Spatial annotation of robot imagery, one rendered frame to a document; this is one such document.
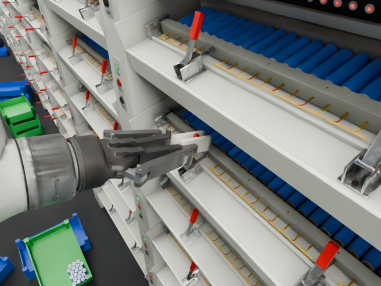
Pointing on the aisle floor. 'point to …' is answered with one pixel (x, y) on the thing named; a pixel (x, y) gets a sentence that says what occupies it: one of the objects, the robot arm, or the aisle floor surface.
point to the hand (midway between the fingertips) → (190, 143)
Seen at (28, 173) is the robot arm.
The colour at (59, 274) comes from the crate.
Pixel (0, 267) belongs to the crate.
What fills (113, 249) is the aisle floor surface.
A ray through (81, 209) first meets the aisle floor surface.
